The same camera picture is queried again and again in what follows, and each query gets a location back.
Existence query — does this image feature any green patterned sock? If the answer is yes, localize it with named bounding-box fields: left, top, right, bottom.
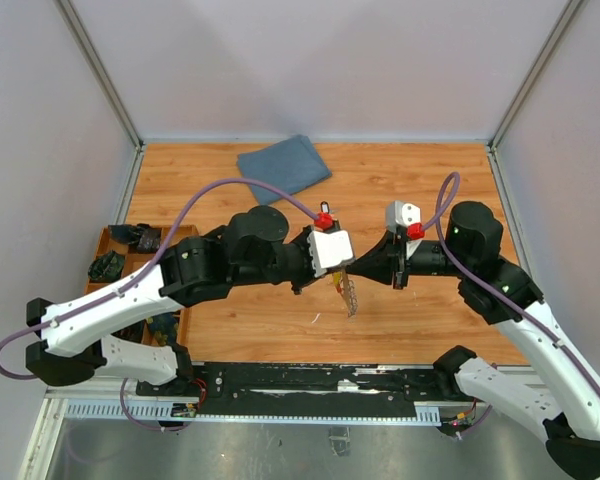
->
left=87, top=250, right=125, bottom=283

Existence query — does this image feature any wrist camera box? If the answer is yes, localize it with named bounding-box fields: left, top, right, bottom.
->
left=385, top=201, right=424, bottom=259
left=308, top=230, right=356, bottom=278

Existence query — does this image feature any folded blue cloth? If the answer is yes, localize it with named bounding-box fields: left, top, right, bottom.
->
left=236, top=135, right=332, bottom=195

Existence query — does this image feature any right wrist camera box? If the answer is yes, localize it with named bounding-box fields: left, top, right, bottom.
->
left=385, top=201, right=424, bottom=259

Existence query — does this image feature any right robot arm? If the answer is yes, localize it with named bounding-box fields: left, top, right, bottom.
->
left=347, top=201, right=600, bottom=479

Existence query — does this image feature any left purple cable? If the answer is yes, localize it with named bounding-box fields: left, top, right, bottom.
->
left=0, top=179, right=331, bottom=381

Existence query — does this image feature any dark patterned sock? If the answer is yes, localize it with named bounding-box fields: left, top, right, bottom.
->
left=108, top=223, right=161, bottom=254

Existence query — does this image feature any red-handled metal key organizer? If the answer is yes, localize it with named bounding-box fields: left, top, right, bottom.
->
left=336, top=270, right=358, bottom=318

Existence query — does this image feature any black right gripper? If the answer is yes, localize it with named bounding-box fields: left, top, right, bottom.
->
left=345, top=229, right=472, bottom=289

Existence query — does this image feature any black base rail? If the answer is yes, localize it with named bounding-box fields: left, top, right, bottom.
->
left=133, top=362, right=482, bottom=421

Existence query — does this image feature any dark floral sock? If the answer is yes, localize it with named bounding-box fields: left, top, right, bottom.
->
left=145, top=312, right=180, bottom=347

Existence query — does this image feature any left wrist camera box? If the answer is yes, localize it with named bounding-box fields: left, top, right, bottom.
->
left=308, top=230, right=356, bottom=278

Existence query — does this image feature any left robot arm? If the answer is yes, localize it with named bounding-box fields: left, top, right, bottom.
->
left=25, top=206, right=340, bottom=396

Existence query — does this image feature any wooden compartment tray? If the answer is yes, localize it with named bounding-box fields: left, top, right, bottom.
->
left=85, top=225, right=191, bottom=346

